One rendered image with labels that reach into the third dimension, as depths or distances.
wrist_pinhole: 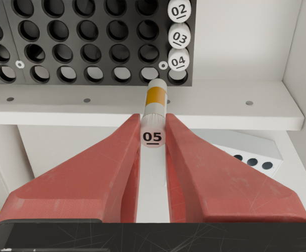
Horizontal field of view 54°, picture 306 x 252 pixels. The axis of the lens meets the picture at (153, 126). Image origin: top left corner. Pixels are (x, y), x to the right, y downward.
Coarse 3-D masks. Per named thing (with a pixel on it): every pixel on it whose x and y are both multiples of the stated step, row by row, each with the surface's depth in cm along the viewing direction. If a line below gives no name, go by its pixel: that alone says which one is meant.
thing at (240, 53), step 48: (240, 0) 22; (288, 0) 22; (240, 48) 24; (288, 48) 24; (0, 96) 24; (48, 96) 24; (96, 96) 24; (144, 96) 24; (192, 96) 24; (240, 96) 24; (288, 96) 23
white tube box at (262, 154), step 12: (204, 132) 36; (216, 132) 37; (228, 132) 38; (216, 144) 35; (228, 144) 36; (240, 144) 36; (252, 144) 37; (264, 144) 37; (276, 144) 38; (240, 156) 37; (252, 156) 36; (264, 156) 35; (276, 156) 36; (264, 168) 37; (276, 168) 36
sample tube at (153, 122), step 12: (156, 84) 15; (156, 96) 14; (144, 108) 14; (156, 108) 14; (144, 120) 13; (156, 120) 13; (144, 132) 12; (156, 132) 12; (144, 144) 13; (156, 144) 13
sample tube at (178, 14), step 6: (174, 0) 16; (180, 0) 16; (186, 0) 16; (168, 6) 16; (174, 6) 16; (180, 6) 16; (186, 6) 16; (168, 12) 16; (174, 12) 16; (180, 12) 16; (186, 12) 16; (174, 18) 16; (180, 18) 16; (186, 18) 16
